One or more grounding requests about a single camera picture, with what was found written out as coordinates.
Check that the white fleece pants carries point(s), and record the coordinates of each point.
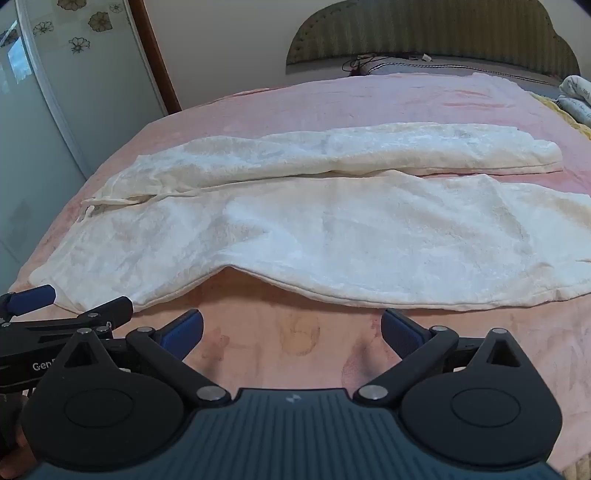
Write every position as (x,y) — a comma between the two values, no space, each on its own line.
(323,221)

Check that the pink blanket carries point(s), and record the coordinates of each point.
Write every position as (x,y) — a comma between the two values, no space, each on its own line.
(286,337)

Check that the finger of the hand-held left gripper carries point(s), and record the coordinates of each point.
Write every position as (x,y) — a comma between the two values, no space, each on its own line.
(109,308)
(33,298)

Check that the person's left hand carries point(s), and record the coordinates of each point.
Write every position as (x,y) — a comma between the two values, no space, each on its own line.
(19,446)

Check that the glass wardrobe with flower decals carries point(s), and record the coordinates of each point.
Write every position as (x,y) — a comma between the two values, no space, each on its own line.
(55,101)

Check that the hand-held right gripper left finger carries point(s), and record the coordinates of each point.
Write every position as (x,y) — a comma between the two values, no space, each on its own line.
(183,331)

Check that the green striped padded headboard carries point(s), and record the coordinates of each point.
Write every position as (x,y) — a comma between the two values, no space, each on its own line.
(434,37)

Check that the yellow cloth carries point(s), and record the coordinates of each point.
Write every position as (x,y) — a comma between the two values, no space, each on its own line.
(563,113)

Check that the folded white printed cloth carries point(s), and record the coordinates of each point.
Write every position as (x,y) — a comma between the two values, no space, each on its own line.
(577,99)

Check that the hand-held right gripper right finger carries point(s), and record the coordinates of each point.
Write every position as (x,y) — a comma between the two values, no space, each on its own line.
(400,333)

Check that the brown wooden wardrobe frame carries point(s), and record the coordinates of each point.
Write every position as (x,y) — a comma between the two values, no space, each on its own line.
(157,55)

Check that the grey patterned pillow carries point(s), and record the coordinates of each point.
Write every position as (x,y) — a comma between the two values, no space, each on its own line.
(457,70)

